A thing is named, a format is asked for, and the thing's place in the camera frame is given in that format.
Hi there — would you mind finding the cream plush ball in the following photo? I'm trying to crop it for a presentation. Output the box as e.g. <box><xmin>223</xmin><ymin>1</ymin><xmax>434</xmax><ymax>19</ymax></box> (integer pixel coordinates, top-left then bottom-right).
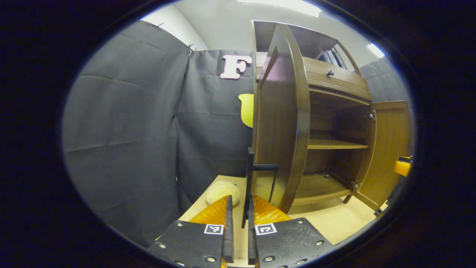
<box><xmin>206</xmin><ymin>181</ymin><xmax>241</xmax><ymax>205</ymax></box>

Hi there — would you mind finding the black backdrop cloth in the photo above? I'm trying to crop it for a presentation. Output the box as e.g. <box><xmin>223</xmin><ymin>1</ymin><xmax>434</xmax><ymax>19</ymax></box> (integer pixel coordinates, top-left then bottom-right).
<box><xmin>61</xmin><ymin>20</ymin><xmax>413</xmax><ymax>248</ymax></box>

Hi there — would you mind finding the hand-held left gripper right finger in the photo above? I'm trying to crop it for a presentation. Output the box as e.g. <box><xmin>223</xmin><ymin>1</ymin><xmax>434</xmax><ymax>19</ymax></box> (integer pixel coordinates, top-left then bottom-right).
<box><xmin>247</xmin><ymin>194</ymin><xmax>335</xmax><ymax>268</ymax></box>

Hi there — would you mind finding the large ceiling light panel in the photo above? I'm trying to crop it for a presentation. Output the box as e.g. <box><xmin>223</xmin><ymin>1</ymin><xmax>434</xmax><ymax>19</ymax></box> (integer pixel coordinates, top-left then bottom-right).
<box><xmin>238</xmin><ymin>0</ymin><xmax>322</xmax><ymax>18</ymax></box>

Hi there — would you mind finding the wooden shoe cabinet door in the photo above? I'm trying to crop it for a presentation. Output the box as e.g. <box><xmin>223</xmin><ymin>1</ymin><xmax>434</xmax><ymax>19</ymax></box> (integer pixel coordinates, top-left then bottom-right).
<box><xmin>252</xmin><ymin>23</ymin><xmax>311</xmax><ymax>214</ymax></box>
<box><xmin>351</xmin><ymin>100</ymin><xmax>411</xmax><ymax>211</ymax></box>

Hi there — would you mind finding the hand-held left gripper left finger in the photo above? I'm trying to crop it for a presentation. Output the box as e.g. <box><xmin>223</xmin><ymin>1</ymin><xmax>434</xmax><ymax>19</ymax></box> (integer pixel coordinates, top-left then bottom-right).
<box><xmin>147</xmin><ymin>195</ymin><xmax>235</xmax><ymax>268</ymax></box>

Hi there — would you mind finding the black cabinet door handle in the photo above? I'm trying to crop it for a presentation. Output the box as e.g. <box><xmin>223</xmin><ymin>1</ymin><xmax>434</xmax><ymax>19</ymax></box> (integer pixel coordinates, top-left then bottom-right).
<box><xmin>242</xmin><ymin>147</ymin><xmax>279</xmax><ymax>228</ymax></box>

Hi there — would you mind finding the wooden double-door shoe cabinet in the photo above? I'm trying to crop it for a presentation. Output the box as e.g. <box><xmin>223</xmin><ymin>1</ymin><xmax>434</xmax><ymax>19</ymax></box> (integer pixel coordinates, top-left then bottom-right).
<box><xmin>252</xmin><ymin>20</ymin><xmax>372</xmax><ymax>207</ymax></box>

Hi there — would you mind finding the small ceiling light panel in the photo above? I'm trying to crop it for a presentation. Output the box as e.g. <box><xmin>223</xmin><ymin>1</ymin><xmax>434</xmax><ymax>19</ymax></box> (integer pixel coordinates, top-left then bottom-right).
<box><xmin>366</xmin><ymin>43</ymin><xmax>386</xmax><ymax>59</ymax></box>

